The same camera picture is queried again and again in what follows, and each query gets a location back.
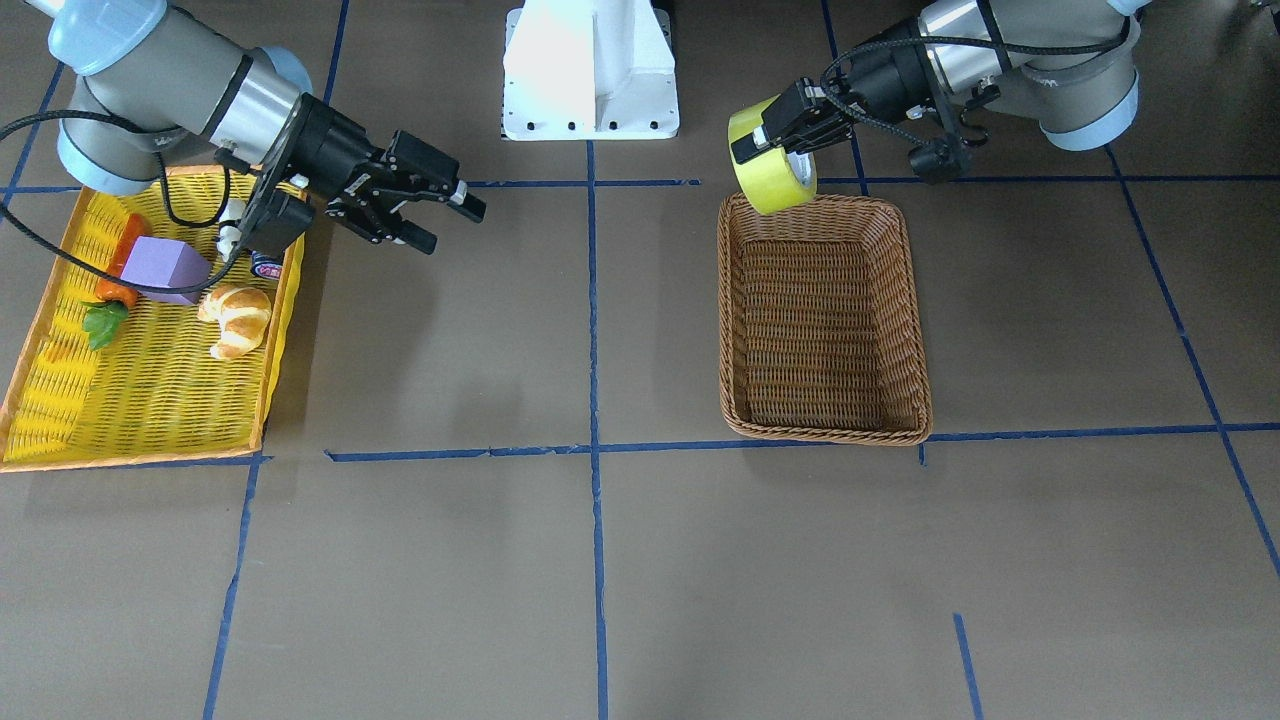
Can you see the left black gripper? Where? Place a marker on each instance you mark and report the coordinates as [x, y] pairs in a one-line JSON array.
[[884, 73]]

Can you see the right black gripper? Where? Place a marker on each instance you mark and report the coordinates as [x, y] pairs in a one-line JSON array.
[[332, 147]]

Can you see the yellow tape roll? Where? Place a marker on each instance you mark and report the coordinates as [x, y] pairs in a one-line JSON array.
[[777, 180]]

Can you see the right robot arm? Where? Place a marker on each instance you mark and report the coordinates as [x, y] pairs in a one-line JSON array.
[[153, 84]]

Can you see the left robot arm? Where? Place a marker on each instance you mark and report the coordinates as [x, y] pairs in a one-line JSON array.
[[1069, 65]]

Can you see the brown wicker basket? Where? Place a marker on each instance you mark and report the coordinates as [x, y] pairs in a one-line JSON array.
[[820, 337]]

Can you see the yellow woven basket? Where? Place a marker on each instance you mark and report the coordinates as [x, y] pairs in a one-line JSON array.
[[154, 395]]

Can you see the small dark can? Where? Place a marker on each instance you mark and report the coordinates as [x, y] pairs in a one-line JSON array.
[[265, 266]]

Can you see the toy panda figure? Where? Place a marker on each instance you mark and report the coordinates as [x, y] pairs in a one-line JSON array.
[[229, 233]]

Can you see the toy croissant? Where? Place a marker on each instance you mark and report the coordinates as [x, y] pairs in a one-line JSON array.
[[243, 315]]

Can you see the purple foam block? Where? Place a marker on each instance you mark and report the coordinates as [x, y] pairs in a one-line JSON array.
[[160, 262]]

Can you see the toy carrot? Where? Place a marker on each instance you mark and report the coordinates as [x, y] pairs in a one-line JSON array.
[[112, 302]]

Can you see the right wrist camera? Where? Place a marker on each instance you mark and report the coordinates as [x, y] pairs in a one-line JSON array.
[[273, 222]]

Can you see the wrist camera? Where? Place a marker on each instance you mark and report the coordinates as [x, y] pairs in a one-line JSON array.
[[940, 160], [273, 222]]

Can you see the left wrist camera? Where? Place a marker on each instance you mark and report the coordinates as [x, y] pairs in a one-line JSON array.
[[940, 160]]

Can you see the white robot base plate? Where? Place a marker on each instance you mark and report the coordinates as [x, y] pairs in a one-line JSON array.
[[589, 71]]

